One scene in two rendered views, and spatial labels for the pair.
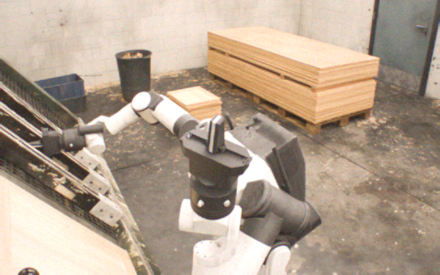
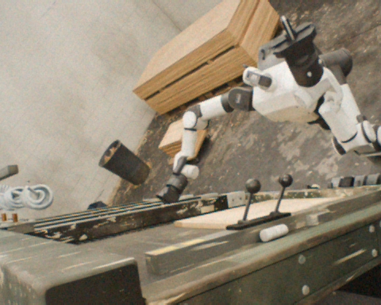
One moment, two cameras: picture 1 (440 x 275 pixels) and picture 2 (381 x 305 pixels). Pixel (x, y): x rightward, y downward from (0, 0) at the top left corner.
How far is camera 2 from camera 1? 0.50 m
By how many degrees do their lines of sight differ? 8
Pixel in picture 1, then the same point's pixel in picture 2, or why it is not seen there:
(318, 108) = (252, 54)
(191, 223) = (310, 96)
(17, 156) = (167, 214)
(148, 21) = (90, 126)
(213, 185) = (307, 56)
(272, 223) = (336, 71)
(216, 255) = (336, 101)
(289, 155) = not seen: hidden behind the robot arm
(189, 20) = (111, 98)
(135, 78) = (128, 164)
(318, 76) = (231, 33)
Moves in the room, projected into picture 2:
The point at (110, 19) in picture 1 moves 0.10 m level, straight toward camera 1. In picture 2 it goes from (65, 151) to (67, 152)
